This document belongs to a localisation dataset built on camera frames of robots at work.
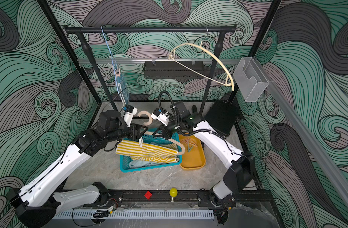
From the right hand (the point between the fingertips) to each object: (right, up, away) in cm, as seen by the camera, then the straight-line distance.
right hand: (153, 135), depth 70 cm
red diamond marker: (-3, -32, +3) cm, 33 cm away
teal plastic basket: (-18, -16, +10) cm, 26 cm away
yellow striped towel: (+6, -10, +2) cm, 12 cm away
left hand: (-4, +5, -3) cm, 7 cm away
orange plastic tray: (+23, -17, +17) cm, 33 cm away
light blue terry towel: (-11, -20, +14) cm, 27 cm away
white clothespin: (-7, -4, +4) cm, 9 cm away
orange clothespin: (+25, -9, +23) cm, 35 cm away
